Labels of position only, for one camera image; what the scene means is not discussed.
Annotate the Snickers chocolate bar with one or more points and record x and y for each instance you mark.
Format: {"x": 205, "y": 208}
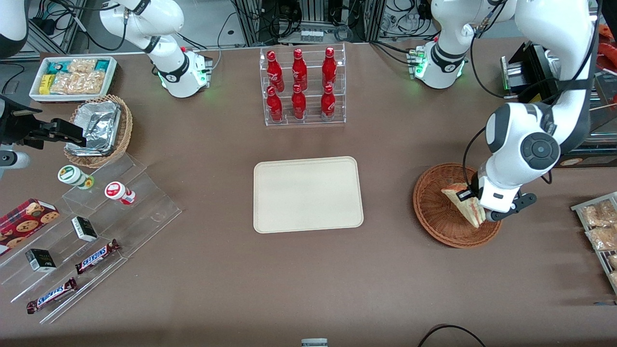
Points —
{"x": 96, "y": 257}
{"x": 52, "y": 295}

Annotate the red cap yogurt bottle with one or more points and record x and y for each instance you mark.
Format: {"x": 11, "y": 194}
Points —
{"x": 118, "y": 192}

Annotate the white plastic bin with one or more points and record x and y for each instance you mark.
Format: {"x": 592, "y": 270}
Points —
{"x": 72, "y": 99}

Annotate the cream rectangular tray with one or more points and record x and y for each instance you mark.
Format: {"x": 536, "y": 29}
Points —
{"x": 308, "y": 195}

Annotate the light brown wicker basket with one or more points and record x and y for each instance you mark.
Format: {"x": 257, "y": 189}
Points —
{"x": 126, "y": 130}

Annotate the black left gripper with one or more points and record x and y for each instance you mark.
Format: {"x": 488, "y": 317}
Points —
{"x": 475, "y": 185}

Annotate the clear acrylic bottle rack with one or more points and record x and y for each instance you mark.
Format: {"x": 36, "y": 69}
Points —
{"x": 313, "y": 118}

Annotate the aluminium foil tray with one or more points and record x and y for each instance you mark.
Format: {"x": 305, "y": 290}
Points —
{"x": 99, "y": 137}
{"x": 94, "y": 112}

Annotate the teal snack packet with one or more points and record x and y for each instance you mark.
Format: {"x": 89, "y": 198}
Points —
{"x": 57, "y": 66}
{"x": 102, "y": 64}

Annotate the yellow snack packet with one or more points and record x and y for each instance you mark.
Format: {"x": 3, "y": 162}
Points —
{"x": 46, "y": 83}

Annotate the small black box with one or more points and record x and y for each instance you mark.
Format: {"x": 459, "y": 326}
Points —
{"x": 84, "y": 229}
{"x": 41, "y": 260}

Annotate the aluminium frame rack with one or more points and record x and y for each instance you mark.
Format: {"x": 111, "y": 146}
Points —
{"x": 248, "y": 21}

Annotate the grey device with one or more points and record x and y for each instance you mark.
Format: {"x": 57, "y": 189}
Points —
{"x": 314, "y": 343}

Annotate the clear bag of crackers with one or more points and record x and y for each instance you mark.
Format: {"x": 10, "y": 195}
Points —
{"x": 82, "y": 65}
{"x": 94, "y": 82}
{"x": 66, "y": 84}

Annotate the green cap yogurt bottle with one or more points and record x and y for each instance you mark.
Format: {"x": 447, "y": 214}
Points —
{"x": 72, "y": 174}

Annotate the round brown wicker basket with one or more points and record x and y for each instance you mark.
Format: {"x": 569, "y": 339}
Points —
{"x": 434, "y": 217}

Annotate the tray of wrapped pastries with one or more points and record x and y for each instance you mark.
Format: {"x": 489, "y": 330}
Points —
{"x": 576, "y": 208}

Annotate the white power strip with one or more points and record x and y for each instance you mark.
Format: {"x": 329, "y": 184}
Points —
{"x": 311, "y": 36}

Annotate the triangular sandwich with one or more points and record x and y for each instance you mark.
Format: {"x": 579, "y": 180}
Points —
{"x": 470, "y": 212}

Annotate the bagged bread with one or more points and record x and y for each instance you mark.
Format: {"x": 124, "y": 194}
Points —
{"x": 605, "y": 238}
{"x": 600, "y": 214}
{"x": 614, "y": 279}
{"x": 613, "y": 261}

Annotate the red cookie box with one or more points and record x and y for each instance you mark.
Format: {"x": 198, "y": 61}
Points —
{"x": 24, "y": 224}

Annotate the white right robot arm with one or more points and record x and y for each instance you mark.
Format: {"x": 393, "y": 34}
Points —
{"x": 181, "y": 82}

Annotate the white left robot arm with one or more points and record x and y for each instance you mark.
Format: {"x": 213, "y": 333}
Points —
{"x": 511, "y": 135}

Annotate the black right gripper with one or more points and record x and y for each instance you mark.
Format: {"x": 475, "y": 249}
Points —
{"x": 15, "y": 126}

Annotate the red cola bottle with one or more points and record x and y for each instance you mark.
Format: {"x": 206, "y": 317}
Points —
{"x": 274, "y": 70}
{"x": 329, "y": 66}
{"x": 298, "y": 102}
{"x": 299, "y": 68}
{"x": 274, "y": 105}
{"x": 328, "y": 102}

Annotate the clear acrylic step shelf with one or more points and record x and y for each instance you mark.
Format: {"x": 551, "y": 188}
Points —
{"x": 144, "y": 212}

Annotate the red food item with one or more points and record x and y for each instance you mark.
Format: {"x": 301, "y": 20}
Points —
{"x": 608, "y": 50}
{"x": 608, "y": 33}

